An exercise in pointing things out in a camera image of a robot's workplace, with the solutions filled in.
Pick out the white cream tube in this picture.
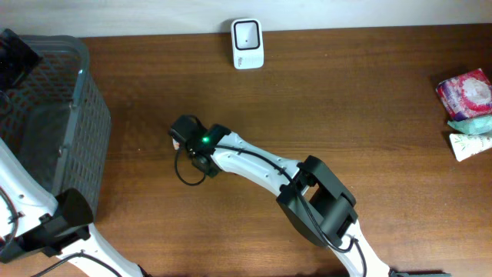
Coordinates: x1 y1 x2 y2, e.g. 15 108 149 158
449 134 491 162

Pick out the red purple tissue pack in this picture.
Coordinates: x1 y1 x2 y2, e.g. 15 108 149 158
436 68 491 122

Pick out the green wet wipes pack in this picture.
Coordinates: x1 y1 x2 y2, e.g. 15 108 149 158
447 115 491 135

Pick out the orange tissue packet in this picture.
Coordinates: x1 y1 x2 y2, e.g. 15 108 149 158
172 139 180 150

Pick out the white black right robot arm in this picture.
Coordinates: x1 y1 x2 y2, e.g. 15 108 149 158
169 115 393 276

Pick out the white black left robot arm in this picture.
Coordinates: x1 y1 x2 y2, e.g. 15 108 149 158
1 28 145 276

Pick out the white barcode scanner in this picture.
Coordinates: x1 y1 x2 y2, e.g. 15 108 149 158
231 18 264 70

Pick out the grey plastic basket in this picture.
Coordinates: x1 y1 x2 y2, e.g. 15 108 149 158
1 35 111 211

